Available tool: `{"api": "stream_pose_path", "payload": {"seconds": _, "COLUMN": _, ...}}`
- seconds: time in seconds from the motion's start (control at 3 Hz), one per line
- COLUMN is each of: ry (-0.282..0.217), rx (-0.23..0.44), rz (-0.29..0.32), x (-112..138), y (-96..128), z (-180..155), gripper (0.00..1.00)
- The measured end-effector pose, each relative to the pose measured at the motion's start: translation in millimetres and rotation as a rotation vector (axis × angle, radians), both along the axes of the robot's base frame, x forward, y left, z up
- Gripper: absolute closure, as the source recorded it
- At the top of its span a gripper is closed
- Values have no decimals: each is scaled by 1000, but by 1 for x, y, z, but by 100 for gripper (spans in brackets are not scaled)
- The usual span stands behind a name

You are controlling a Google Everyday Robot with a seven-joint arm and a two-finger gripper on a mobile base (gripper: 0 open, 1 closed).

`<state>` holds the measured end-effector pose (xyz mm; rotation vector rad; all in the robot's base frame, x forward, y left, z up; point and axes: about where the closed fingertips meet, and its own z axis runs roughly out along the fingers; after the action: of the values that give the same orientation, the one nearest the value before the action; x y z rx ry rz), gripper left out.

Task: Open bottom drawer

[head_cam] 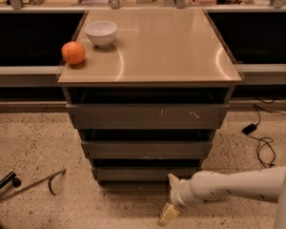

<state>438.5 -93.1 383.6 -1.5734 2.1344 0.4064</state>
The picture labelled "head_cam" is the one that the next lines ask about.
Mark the black caster wheel bar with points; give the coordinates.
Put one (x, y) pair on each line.
(12, 178)

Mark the grey drawer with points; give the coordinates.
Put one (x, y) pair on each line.
(147, 116)
(140, 174)
(147, 149)

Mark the grey drawer cabinet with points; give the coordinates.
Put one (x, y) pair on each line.
(150, 103)

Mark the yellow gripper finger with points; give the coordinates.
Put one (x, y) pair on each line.
(172, 179)
(169, 213)

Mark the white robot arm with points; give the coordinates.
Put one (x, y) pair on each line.
(206, 187)

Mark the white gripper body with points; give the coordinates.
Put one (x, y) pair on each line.
(175, 194)

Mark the grey middle drawer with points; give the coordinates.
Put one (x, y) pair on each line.
(147, 149)

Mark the metal stand leg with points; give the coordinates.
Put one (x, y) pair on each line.
(47, 179)

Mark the black power adapter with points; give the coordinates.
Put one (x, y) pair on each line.
(249, 129)

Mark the white bowl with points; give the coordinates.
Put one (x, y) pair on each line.
(101, 33)

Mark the orange fruit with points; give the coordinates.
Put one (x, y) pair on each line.
(73, 53)

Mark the grey bottom drawer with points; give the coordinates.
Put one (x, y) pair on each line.
(140, 174)

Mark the grey top drawer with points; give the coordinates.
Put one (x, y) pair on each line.
(147, 116)

